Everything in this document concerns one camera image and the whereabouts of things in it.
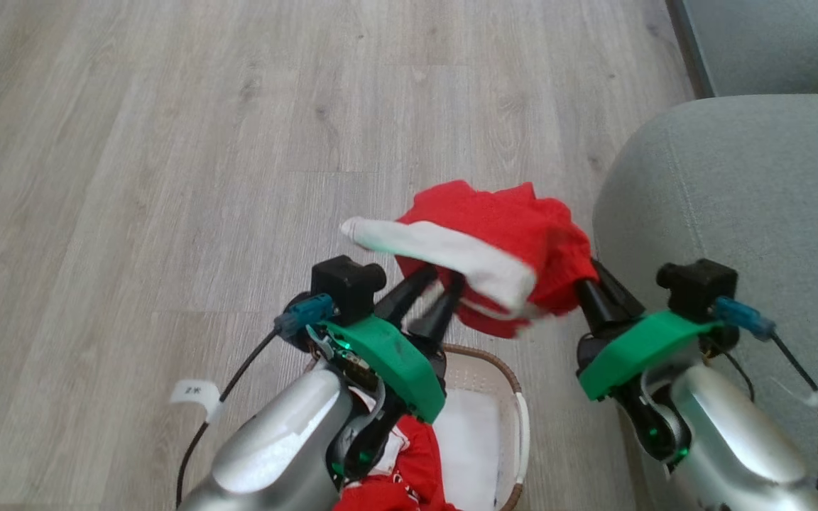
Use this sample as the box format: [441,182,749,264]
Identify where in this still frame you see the cream basket with brown rim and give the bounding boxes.
[306,343,530,511]

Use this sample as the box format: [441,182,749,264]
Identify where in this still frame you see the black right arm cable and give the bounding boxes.
[770,332,818,492]

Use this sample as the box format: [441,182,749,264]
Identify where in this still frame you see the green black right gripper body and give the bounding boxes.
[576,310,722,402]

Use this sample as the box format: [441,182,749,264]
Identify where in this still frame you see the blue left cable connector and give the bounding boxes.
[274,293,339,339]

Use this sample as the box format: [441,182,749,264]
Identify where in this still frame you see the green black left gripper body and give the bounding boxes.
[317,314,449,425]

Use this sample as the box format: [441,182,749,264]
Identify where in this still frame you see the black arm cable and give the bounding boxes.
[770,332,818,492]
[176,328,282,506]

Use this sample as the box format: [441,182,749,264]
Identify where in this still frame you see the blue right cable connector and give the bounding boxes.
[713,297,778,340]

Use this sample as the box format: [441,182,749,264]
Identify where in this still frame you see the grey-blue upholstered panel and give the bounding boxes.
[667,0,818,99]

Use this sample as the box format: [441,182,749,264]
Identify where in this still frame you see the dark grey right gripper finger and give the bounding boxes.
[577,278,620,336]
[593,260,646,322]

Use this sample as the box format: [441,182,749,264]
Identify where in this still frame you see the white paper cable label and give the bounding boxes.
[170,380,224,425]

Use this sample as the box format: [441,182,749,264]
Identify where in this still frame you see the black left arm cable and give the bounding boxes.
[176,328,282,506]

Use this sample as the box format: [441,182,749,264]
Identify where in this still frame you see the small white cable tag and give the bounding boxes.
[771,380,818,407]

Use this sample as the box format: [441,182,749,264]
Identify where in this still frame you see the grey fabric sofa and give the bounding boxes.
[592,92,818,511]

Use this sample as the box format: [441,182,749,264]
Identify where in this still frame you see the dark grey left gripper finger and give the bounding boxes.
[375,265,440,329]
[409,273,465,342]

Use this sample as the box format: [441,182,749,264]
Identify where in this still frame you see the blue cable connector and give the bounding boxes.
[713,297,778,340]
[274,293,339,339]

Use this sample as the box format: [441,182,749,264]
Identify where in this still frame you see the red garment with white cuff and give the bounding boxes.
[340,180,599,339]

